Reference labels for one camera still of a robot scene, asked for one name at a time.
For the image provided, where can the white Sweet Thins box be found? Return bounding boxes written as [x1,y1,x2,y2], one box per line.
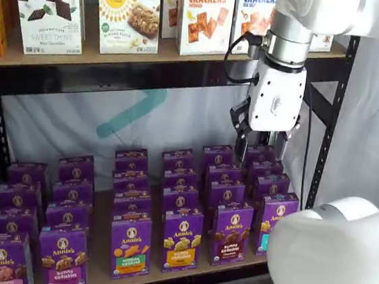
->
[3,0,89,61]

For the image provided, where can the purple box pink patch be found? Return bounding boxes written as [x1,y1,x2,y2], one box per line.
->
[0,205,42,241]
[5,159,52,189]
[0,179,49,215]
[0,230,40,284]

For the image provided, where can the blue pretzel crackers box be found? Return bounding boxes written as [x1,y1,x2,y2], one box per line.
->
[229,0,279,59]

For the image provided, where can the thin black hanging cable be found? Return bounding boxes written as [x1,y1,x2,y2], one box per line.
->
[297,103,316,211]

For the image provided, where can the black metal shelf rack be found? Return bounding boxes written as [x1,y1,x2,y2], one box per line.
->
[0,0,361,284]

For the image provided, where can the purple box brown patch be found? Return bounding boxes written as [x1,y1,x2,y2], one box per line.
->
[208,201,256,270]
[206,179,247,211]
[204,162,244,186]
[201,143,237,170]

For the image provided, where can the wooden shelf board crackers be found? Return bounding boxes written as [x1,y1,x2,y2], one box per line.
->
[0,3,349,105]

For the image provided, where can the wooden shelf board purple boxes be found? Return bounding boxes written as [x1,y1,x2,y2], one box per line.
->
[25,152,283,284]

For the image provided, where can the purple box teal patch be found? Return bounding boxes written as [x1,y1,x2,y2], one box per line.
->
[244,142,278,165]
[254,189,301,261]
[248,157,286,179]
[253,171,292,199]

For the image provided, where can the purple box orange patch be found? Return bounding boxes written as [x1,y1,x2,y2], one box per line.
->
[158,207,205,277]
[161,186,202,215]
[160,148,196,174]
[161,168,199,193]

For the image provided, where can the Simple Mills bar box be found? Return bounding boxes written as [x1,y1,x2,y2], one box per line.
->
[91,0,165,61]

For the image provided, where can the white backdrop sheet teal mark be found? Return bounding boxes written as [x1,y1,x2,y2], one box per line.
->
[0,61,320,283]

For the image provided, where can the purple box green patch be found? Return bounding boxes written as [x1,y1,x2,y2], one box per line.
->
[105,213,155,283]
[113,146,150,175]
[112,186,154,213]
[111,167,152,195]
[112,204,154,223]

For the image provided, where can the black gripper plug cable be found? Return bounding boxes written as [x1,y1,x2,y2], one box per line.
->
[221,28,266,88]

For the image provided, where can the purple box magenta patch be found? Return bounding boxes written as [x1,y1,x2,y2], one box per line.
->
[34,224,94,284]
[43,200,93,234]
[56,151,97,183]
[51,175,97,207]

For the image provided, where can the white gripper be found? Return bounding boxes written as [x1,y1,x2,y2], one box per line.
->
[224,57,309,169]

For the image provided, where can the orange pretzel crackers box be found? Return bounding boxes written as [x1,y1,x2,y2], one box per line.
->
[156,0,182,41]
[173,0,237,61]

